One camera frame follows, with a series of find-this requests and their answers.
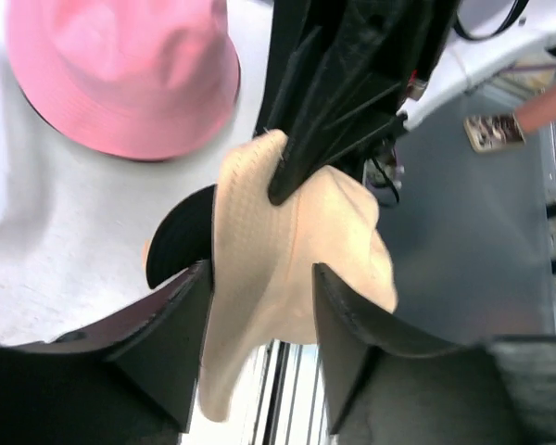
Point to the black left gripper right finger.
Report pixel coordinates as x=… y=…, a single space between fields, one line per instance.
x=388 y=382

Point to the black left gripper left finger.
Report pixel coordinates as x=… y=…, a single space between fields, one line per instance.
x=129 y=378

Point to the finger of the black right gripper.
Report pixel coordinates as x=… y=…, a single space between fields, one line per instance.
x=338 y=73

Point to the beige hat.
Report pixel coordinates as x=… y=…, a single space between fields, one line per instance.
x=262 y=257

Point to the pink hat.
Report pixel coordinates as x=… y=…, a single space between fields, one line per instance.
x=145 y=80

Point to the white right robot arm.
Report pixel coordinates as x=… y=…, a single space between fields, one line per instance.
x=485 y=38

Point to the patterned phone with hand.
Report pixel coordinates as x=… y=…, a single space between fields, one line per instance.
x=491 y=133

